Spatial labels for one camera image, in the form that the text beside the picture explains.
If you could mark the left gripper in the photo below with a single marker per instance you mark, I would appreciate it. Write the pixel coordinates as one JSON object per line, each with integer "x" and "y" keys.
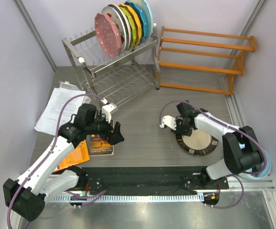
{"x": 115, "y": 137}

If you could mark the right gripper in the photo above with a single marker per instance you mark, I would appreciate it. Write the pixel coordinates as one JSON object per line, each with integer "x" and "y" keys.
{"x": 188, "y": 133}

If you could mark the dark rimmed cream plate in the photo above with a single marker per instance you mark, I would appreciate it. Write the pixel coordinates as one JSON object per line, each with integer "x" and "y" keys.
{"x": 199, "y": 143}

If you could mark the steel dish rack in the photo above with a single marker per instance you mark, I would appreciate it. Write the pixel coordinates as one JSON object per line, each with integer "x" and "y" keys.
{"x": 118, "y": 79}

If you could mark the pink dotted plate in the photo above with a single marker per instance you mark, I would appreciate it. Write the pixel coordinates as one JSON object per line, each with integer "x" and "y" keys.
{"x": 107, "y": 35}

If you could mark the brown floral pattern plate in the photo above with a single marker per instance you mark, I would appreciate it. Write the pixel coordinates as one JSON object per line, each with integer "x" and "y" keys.
{"x": 126, "y": 24}

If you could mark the white strawberry plate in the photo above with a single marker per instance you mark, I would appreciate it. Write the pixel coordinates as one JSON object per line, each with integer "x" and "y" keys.
{"x": 116, "y": 17}

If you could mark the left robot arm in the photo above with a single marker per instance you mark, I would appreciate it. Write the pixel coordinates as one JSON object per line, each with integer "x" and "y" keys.
{"x": 29, "y": 193}

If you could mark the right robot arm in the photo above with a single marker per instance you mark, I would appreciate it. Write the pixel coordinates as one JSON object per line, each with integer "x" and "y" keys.
{"x": 242, "y": 153}

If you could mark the orange wooden shelf rack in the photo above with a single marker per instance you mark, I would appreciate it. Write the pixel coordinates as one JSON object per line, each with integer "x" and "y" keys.
{"x": 206, "y": 52}

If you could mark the dark paperback book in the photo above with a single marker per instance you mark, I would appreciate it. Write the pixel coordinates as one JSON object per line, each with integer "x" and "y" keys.
{"x": 99, "y": 147}

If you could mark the orange booklet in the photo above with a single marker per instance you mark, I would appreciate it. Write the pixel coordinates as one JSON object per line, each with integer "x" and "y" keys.
{"x": 79, "y": 155}

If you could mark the stack of white papers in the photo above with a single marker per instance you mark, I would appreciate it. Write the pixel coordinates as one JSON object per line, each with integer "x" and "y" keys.
{"x": 47, "y": 122}

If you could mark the green plate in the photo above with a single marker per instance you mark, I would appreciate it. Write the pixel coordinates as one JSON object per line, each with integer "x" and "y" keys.
{"x": 129, "y": 12}

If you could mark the orange plate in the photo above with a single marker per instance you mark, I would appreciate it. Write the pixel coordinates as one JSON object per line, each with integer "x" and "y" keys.
{"x": 138, "y": 23}

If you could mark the blue dotted plate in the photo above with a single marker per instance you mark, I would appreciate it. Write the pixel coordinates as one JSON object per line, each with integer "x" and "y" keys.
{"x": 142, "y": 16}

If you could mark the light blue plate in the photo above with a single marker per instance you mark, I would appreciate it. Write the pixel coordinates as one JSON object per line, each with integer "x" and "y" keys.
{"x": 148, "y": 13}

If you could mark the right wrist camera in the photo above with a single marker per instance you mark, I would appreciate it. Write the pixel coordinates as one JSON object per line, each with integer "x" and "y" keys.
{"x": 168, "y": 121}

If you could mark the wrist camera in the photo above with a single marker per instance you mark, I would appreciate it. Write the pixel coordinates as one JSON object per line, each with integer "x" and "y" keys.
{"x": 108, "y": 109}
{"x": 168, "y": 121}

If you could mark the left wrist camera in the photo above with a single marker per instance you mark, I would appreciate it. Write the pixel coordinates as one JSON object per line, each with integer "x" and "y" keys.
{"x": 108, "y": 109}

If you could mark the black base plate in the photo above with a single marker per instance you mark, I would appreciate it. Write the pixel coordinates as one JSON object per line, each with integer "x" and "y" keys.
{"x": 148, "y": 181}

